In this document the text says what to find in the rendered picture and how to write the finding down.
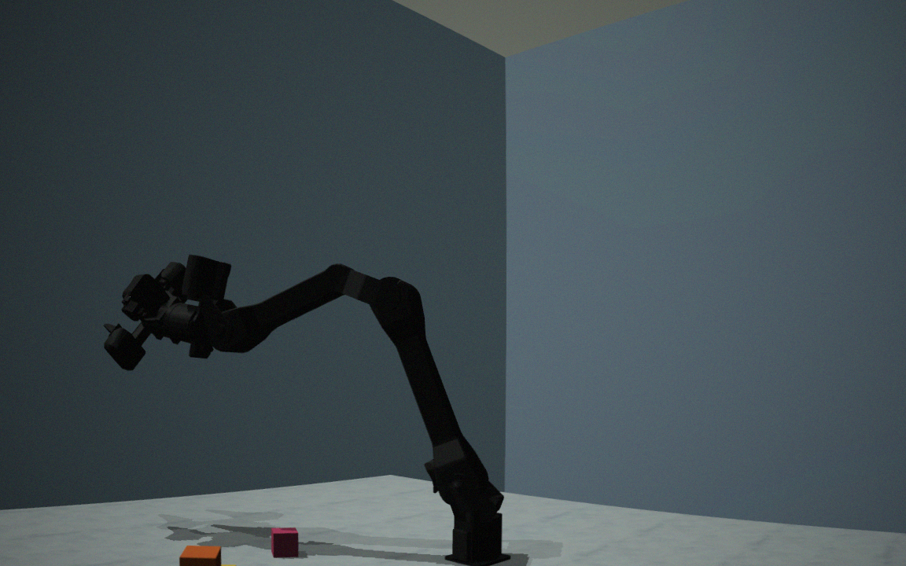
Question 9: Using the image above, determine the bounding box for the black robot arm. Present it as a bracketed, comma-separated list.
[121, 254, 511, 566]

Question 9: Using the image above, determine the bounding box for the yellow bar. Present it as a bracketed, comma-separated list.
[179, 546, 237, 566]

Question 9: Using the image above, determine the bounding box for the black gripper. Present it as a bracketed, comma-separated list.
[103, 262, 188, 371]

